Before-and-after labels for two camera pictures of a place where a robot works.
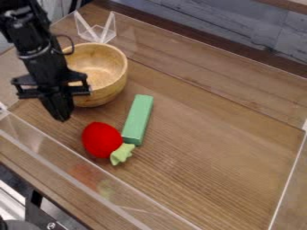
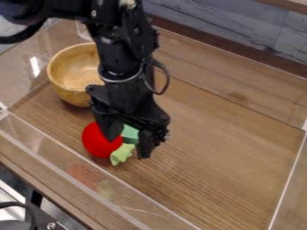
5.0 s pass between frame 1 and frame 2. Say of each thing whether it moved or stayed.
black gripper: moved
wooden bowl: stayed
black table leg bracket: stayed
